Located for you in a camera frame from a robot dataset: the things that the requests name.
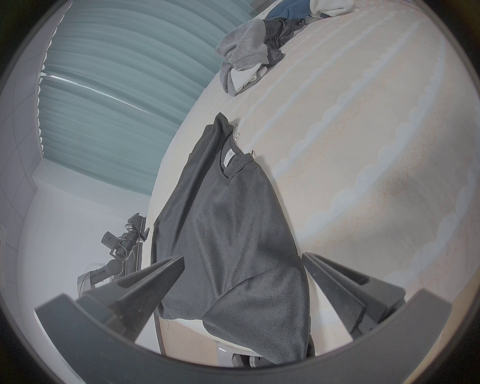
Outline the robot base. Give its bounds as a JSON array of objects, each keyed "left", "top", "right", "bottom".
[{"left": 215, "top": 337, "right": 271, "bottom": 370}]

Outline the grey garment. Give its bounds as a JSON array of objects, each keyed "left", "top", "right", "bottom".
[{"left": 215, "top": 19, "right": 269, "bottom": 97}]

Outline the white garment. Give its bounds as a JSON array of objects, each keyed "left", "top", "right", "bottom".
[{"left": 230, "top": 65, "right": 269, "bottom": 93}]

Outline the cream garment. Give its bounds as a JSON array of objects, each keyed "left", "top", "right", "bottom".
[{"left": 309, "top": 0, "right": 358, "bottom": 18}]

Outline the bed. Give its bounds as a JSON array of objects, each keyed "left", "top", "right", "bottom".
[{"left": 148, "top": 0, "right": 471, "bottom": 338}]

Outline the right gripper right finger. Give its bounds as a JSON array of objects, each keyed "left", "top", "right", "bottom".
[{"left": 302, "top": 252, "right": 407, "bottom": 335}]

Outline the blue-green curtain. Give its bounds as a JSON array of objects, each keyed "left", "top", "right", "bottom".
[
  {"left": 37, "top": 75, "right": 185, "bottom": 196},
  {"left": 41, "top": 0, "right": 265, "bottom": 125}
]

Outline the black T-shirt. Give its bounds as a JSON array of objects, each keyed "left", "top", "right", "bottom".
[{"left": 150, "top": 112, "right": 314, "bottom": 365}]

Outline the dark blue garment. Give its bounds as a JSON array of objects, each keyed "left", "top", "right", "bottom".
[{"left": 268, "top": 0, "right": 319, "bottom": 20}]

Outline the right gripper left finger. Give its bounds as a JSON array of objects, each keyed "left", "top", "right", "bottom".
[{"left": 80, "top": 255, "right": 186, "bottom": 342}]

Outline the black shiny garment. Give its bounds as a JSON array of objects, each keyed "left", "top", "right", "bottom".
[{"left": 262, "top": 17, "right": 307, "bottom": 69}]

